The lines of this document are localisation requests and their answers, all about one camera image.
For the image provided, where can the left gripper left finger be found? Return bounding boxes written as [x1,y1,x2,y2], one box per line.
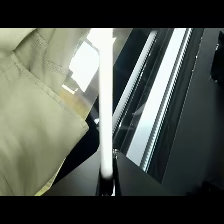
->
[43,146,103,197]

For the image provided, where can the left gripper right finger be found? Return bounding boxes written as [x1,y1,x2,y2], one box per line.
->
[113,151,176,197]

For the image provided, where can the beige long-sleeved shirt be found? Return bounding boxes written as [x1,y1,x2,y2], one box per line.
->
[0,27,134,197]

